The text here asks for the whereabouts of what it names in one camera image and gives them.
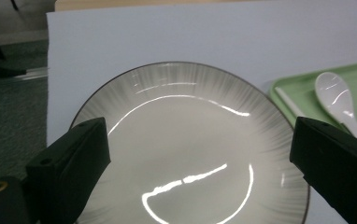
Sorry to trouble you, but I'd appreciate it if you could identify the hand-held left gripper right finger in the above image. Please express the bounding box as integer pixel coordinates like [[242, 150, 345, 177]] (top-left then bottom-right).
[[289, 116, 357, 224]]

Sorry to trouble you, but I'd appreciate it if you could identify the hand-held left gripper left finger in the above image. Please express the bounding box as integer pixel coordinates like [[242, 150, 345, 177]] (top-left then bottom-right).
[[25, 117, 112, 224]]

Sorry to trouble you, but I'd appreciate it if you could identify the white ceramic spoon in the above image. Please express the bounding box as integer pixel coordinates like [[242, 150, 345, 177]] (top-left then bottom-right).
[[314, 71, 357, 147]]

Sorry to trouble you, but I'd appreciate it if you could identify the white ribbed plate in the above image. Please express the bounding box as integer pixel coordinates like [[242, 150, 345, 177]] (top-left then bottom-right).
[[68, 61, 311, 224]]

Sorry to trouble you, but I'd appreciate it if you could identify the metal floor rail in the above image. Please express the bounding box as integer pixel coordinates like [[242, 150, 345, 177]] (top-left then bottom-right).
[[0, 66, 49, 88]]

